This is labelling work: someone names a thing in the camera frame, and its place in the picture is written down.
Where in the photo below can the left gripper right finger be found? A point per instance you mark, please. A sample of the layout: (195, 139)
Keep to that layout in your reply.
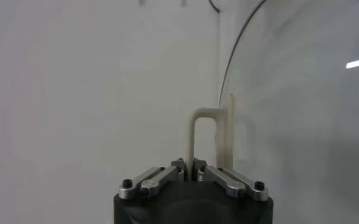
(222, 179)

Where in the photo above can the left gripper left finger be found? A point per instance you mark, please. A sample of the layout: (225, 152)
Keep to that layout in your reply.
(164, 178)

